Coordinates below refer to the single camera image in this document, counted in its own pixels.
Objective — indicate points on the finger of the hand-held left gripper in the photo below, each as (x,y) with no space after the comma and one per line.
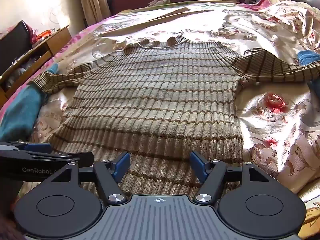
(82,157)
(37,148)

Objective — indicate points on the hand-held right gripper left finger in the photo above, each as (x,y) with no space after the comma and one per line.
(122,166)

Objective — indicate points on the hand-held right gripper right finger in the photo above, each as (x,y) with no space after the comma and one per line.
(197,165)

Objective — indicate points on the beige striped knit sweater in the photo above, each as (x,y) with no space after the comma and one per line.
(155,92)

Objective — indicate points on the person's left forearm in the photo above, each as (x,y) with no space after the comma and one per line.
(7,217)

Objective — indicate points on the teal cloth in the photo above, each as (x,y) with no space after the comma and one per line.
(20,115)

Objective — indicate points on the floral satin bedspread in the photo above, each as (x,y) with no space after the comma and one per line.
(275,130)

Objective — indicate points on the black monitor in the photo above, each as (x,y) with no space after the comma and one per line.
(13,45)

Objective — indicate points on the wooden desk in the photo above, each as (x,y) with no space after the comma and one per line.
(55,42)

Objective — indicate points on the orange item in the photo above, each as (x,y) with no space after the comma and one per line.
(43,35)

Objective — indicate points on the blue knit garment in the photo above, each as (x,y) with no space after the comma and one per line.
(308,57)

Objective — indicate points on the beige curtain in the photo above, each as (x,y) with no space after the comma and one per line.
(92,0)

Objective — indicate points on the white crumpled cloth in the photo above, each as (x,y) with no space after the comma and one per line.
(160,2)

